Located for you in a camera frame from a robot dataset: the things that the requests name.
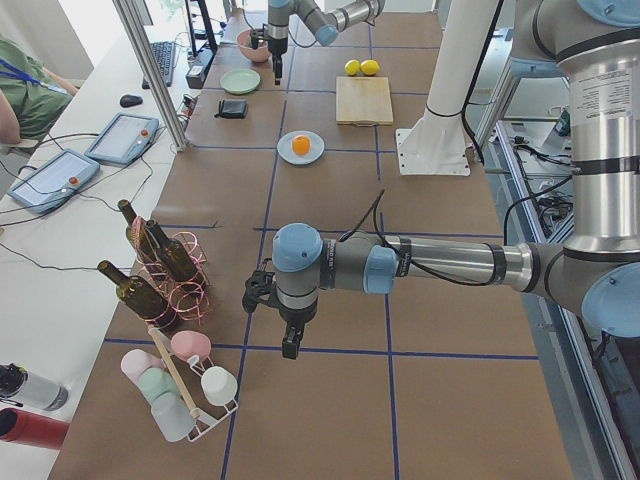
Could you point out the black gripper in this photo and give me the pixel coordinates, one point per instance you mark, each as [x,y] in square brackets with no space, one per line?
[295,317]
[276,44]

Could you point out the light blue plate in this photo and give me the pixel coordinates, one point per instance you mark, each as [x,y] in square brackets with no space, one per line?
[285,151]

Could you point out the orange mandarin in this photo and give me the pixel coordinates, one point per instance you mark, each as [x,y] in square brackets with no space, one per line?
[301,145]

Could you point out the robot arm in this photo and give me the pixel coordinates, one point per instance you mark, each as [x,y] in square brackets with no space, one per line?
[595,272]
[325,27]

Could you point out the green plate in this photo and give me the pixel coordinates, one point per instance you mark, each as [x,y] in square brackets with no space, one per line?
[240,81]

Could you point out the pink bowl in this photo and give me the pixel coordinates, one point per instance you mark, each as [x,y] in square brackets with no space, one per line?
[258,56]

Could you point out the lemon near board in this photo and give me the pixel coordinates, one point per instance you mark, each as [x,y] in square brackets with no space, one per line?
[352,68]

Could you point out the white cup right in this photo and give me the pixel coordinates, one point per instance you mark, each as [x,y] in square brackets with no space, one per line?
[219,386]

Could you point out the bamboo cutting board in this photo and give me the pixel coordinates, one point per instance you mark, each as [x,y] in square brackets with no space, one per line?
[363,101]

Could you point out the lemon far one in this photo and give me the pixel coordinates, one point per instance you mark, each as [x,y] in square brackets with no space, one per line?
[369,67]

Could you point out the pink cup top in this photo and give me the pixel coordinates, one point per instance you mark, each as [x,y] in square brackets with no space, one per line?
[185,344]

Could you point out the black keyboard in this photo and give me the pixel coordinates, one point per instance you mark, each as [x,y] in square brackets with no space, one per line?
[164,53]

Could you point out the dark wine bottle middle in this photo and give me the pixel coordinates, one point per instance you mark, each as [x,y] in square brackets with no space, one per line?
[173,255]

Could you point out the dark wine bottle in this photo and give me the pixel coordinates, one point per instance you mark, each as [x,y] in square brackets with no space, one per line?
[135,232]
[173,255]
[139,296]

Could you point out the grey cup bottom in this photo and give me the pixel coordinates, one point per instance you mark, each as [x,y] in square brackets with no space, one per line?
[172,417]

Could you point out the mint green cup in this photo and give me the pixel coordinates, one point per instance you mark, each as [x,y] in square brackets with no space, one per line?
[155,382]

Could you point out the black computer mouse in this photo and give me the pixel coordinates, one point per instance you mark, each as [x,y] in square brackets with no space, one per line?
[130,100]

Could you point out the light pink cup left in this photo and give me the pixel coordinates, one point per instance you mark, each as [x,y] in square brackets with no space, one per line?
[135,362]

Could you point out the dark wine bottle front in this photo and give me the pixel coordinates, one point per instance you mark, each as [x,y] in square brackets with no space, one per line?
[139,296]

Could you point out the teach pendant far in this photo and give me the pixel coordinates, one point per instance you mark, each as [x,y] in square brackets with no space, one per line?
[124,139]

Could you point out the teach pendant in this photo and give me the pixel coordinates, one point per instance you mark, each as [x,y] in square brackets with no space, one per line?
[124,139]
[53,183]

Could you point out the dark wine bottle back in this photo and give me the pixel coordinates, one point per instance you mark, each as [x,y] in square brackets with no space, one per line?
[135,232]

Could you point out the seated person green shirt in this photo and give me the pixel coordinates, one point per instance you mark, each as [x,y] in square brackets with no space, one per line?
[32,96]

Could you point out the teach pendant near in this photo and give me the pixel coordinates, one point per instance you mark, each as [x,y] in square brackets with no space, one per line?
[53,183]

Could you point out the silver water bottle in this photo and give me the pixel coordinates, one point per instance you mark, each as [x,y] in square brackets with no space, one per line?
[21,387]

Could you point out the red cylinder bottle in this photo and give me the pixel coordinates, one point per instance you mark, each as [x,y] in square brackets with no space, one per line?
[27,428]

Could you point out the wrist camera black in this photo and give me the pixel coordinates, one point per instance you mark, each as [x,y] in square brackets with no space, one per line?
[259,290]
[257,38]

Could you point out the copper wire bottle rack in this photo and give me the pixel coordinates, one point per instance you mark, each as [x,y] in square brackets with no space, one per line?
[189,300]

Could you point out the aluminium frame post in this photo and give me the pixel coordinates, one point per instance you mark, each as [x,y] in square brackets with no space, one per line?
[135,31]

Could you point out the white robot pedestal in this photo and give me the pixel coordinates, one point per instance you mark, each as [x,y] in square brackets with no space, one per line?
[436,144]

